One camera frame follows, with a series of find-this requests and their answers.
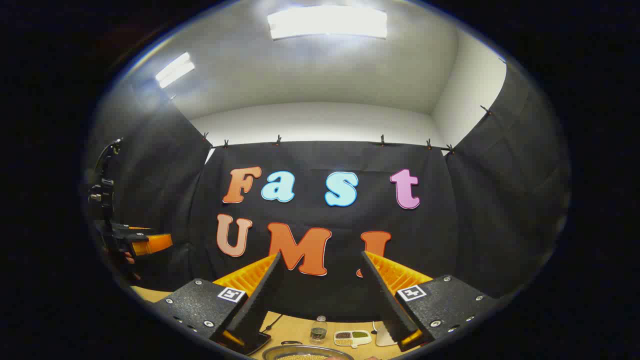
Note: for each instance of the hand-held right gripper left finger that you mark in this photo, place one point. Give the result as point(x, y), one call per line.
point(260, 300)

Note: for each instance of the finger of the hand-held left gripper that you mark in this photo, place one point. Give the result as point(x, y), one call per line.
point(155, 243)

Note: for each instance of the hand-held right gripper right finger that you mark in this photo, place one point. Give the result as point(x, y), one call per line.
point(387, 305)

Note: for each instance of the white toaster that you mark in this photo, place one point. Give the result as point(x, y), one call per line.
point(384, 337)

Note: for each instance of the pile of green mung beans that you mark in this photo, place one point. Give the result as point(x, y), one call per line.
point(360, 334)

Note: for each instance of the white divided plate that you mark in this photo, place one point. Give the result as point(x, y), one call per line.
point(356, 341)

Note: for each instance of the clear plastic bottle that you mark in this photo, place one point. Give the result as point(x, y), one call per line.
point(318, 332)

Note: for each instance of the black backdrop cloth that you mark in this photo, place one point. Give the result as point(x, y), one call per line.
point(450, 225)

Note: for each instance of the small ceiling light panel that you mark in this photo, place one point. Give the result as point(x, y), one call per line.
point(174, 70)

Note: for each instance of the large ceiling light panel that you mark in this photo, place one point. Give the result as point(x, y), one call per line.
point(327, 22)

